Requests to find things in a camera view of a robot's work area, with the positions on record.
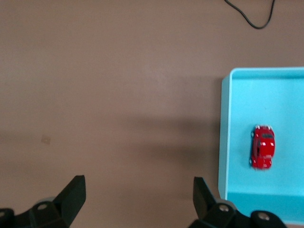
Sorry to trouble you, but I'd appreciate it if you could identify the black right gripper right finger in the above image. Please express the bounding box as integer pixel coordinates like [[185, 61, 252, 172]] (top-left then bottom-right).
[[189, 176, 287, 228]]

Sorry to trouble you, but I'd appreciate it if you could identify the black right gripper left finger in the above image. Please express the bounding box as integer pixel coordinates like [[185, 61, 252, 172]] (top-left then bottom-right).
[[0, 175, 86, 228]]

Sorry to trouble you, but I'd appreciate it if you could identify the red beetle toy car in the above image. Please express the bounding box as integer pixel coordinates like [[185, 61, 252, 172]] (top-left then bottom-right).
[[248, 123, 276, 171]]

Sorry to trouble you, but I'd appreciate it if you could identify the blue plastic box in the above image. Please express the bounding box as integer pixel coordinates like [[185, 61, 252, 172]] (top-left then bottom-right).
[[218, 67, 304, 225]]

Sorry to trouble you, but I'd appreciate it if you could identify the thin black looped cable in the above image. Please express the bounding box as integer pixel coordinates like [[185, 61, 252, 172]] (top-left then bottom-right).
[[224, 0, 276, 30]]

